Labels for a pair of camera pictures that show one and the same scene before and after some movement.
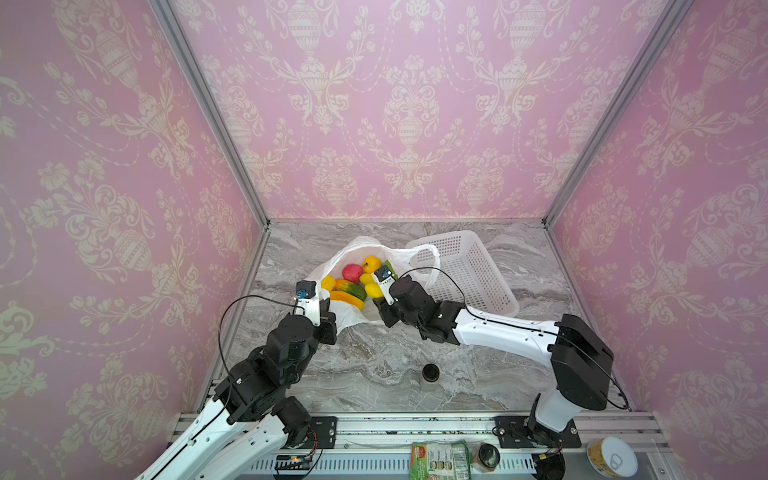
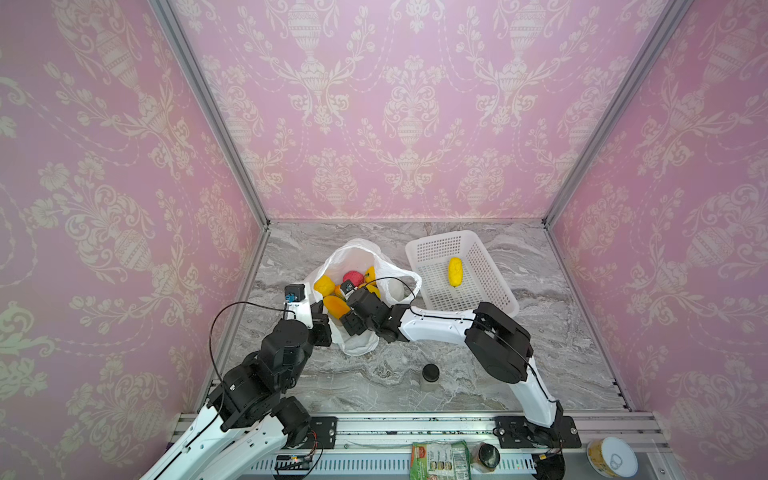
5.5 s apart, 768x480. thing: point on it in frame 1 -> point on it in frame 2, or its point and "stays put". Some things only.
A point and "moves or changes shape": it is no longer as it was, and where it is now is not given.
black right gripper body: (388, 309) -> (354, 321)
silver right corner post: (667, 25) stays put
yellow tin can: (612, 457) stays put
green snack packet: (440, 460) stays put
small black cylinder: (430, 372) stays put
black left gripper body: (327, 333) stays put
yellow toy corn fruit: (371, 286) moves or changes shape
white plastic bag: (418, 261) moves or changes shape
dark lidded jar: (484, 457) stays put
